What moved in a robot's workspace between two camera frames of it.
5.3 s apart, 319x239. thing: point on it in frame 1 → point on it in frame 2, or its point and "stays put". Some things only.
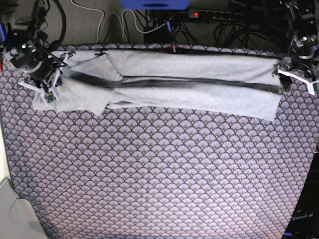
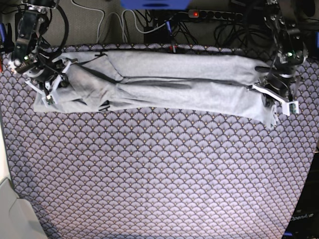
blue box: [155, 4] stays put
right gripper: [287, 64] → [277, 83]
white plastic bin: [18, 219] stays put
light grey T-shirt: [225, 83] stays put
